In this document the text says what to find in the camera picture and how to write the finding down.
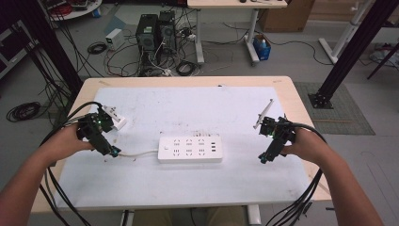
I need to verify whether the white power supply box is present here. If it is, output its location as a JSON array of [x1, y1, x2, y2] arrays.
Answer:
[[104, 27, 126, 51]]

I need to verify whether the white power strip cable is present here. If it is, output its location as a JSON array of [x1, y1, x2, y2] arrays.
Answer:
[[118, 149, 160, 158]]

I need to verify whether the person's right hand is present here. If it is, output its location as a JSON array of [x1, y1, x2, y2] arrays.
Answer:
[[279, 127, 333, 166]]

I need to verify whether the blue bin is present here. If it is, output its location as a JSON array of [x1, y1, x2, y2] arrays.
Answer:
[[252, 33, 272, 61]]

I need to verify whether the person's left hand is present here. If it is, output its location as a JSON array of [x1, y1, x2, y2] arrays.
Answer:
[[41, 123, 96, 166]]

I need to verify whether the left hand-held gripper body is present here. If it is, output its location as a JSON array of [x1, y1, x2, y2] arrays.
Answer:
[[75, 104, 128, 153]]

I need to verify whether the white metal stand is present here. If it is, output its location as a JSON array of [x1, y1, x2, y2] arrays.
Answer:
[[318, 0, 377, 65]]

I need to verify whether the black left gripper cable bundle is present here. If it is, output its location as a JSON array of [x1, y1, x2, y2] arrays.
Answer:
[[38, 101, 103, 226]]

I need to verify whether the thick black cable coil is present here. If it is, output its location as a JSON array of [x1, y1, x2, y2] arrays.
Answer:
[[175, 59, 200, 77]]

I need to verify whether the black metal frame post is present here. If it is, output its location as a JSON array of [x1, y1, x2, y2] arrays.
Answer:
[[12, 0, 84, 95]]

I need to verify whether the white table mat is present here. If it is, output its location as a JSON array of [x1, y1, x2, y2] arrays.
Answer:
[[54, 86, 312, 211]]

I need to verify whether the grey floor mat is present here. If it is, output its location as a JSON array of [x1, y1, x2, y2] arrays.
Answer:
[[294, 81, 376, 137]]

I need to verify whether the small black cable coil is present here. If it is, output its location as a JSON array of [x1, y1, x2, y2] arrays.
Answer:
[[87, 41, 108, 56]]

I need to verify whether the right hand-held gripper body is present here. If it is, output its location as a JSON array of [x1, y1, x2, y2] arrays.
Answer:
[[252, 98, 297, 151]]

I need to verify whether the black gripper cable bundle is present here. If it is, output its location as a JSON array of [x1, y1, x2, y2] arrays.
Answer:
[[38, 101, 103, 226], [264, 121, 328, 226]]

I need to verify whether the cardboard box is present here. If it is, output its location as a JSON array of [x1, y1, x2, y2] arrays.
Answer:
[[257, 0, 316, 33]]

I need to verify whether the white-legged wooden desk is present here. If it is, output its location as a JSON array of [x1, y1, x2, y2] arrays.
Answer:
[[186, 0, 289, 67]]

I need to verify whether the large black cable coil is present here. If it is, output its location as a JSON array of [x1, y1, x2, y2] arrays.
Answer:
[[6, 101, 42, 123]]

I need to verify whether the white power strip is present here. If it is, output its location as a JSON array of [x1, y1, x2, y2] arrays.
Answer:
[[157, 135, 224, 164]]

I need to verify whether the black right gripper cable bundle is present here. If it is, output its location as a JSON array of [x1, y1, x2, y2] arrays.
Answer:
[[264, 121, 328, 226]]

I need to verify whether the round white table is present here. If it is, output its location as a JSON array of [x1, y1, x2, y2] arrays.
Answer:
[[39, 0, 104, 23]]

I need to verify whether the black computer tower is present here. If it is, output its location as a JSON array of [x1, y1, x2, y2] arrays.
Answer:
[[135, 13, 160, 64], [157, 9, 177, 56]]

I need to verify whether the black metal post with base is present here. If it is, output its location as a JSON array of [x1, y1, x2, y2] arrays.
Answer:
[[308, 0, 399, 110]]

